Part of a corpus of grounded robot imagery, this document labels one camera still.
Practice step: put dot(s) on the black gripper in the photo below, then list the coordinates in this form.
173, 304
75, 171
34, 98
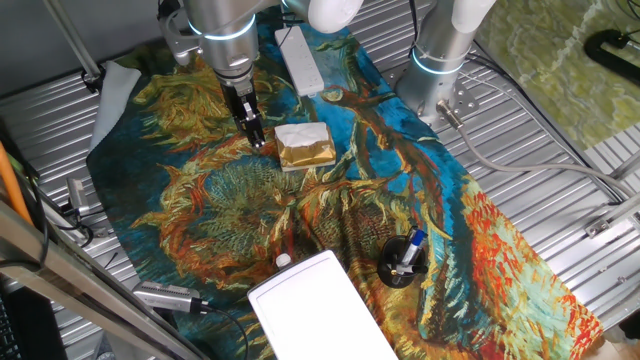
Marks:
240, 102

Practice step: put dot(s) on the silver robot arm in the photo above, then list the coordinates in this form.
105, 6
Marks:
225, 25

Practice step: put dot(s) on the white drawer cabinet casing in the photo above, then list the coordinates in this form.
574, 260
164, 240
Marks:
310, 310

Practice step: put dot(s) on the gold tissue pack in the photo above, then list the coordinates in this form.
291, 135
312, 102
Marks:
305, 150

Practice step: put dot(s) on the white power strip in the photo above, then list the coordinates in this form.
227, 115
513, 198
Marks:
300, 60

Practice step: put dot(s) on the sunflower painting cloth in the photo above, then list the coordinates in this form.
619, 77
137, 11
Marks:
350, 200

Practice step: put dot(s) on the black mesh pen holder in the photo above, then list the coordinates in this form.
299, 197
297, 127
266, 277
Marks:
387, 270

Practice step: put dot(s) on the white marker with blue cap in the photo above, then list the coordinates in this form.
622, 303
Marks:
412, 250

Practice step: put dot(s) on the grey tripod pole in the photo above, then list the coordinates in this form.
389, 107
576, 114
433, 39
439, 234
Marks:
75, 42

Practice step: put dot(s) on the black pen with gold tip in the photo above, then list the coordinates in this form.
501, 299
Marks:
415, 269

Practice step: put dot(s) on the orange tube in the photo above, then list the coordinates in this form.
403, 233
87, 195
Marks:
10, 180

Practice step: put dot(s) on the black monitor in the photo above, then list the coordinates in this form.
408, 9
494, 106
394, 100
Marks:
30, 325

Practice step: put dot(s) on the green marbled cloth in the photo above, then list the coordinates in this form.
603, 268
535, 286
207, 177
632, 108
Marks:
550, 75

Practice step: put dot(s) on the black clamp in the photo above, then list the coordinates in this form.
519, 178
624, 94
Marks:
600, 50

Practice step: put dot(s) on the wrist camera with grey mount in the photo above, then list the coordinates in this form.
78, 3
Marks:
175, 42

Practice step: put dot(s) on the silver camera with black plug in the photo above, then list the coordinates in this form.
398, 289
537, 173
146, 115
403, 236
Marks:
165, 296

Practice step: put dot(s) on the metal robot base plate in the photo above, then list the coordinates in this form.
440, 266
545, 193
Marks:
467, 102

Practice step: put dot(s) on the aluminium frame bar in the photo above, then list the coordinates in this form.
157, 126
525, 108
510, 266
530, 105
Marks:
75, 280

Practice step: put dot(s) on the aluminium extrusion rail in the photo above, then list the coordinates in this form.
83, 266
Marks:
615, 220

